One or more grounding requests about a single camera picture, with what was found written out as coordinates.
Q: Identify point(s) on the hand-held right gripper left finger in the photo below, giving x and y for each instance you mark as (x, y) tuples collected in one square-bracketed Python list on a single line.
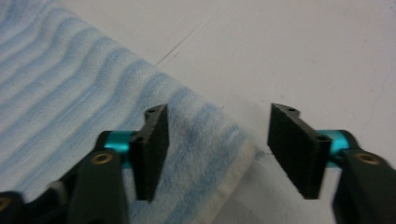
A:
[(152, 149)]

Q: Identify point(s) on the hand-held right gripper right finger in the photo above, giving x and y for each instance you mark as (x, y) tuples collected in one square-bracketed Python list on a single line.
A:
[(299, 149)]

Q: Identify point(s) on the blue striped towel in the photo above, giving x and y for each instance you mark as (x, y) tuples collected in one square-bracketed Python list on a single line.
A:
[(77, 93)]

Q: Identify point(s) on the white gridded foam mat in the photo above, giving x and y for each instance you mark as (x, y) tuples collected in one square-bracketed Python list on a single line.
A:
[(280, 46)]

